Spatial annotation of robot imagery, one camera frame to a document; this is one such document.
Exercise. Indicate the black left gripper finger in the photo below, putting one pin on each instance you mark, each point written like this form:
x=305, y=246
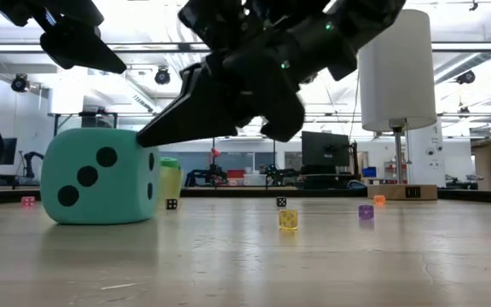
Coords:
x=75, y=47

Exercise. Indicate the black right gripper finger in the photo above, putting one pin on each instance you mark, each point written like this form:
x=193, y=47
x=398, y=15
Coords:
x=203, y=111

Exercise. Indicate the large green foam die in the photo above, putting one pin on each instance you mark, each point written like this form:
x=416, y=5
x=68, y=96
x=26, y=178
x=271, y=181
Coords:
x=169, y=162

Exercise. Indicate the large teal foam die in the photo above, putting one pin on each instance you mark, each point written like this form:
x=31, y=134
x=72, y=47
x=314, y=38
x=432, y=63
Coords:
x=113, y=200

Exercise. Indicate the black background robot arm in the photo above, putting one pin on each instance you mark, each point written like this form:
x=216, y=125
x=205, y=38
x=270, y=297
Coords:
x=211, y=175
x=277, y=173
x=32, y=164

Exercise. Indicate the black ceiling spotlight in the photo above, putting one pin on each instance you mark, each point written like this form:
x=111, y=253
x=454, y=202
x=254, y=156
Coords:
x=162, y=77
x=466, y=77
x=19, y=83

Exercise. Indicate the red storage crate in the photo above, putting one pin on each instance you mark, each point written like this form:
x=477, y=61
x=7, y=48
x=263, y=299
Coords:
x=235, y=174

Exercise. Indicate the yellow translucent plastic bin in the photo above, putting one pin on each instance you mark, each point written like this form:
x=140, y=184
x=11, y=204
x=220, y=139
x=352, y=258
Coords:
x=171, y=183

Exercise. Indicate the small black die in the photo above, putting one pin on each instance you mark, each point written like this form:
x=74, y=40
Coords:
x=281, y=202
x=171, y=204

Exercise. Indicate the large background computer monitor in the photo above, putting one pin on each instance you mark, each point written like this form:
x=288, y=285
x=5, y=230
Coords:
x=325, y=149

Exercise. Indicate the small background computer monitor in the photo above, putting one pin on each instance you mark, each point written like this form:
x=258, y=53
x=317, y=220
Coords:
x=10, y=151

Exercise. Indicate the small yellow translucent die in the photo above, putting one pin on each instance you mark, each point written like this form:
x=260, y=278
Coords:
x=288, y=220

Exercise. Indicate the blue storage box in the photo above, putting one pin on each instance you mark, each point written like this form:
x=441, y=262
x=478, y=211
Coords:
x=369, y=172

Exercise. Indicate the small red translucent die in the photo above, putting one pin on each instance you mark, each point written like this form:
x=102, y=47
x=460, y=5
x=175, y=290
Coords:
x=28, y=202

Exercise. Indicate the small orange translucent die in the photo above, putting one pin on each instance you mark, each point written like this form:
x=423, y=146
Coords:
x=379, y=200

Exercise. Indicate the small purple translucent die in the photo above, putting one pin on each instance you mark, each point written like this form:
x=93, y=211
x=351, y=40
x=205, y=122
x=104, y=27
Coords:
x=365, y=212

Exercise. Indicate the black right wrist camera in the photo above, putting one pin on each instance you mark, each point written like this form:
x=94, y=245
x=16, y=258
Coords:
x=215, y=21

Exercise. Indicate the black background rig frame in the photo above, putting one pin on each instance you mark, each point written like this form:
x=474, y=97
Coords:
x=274, y=162

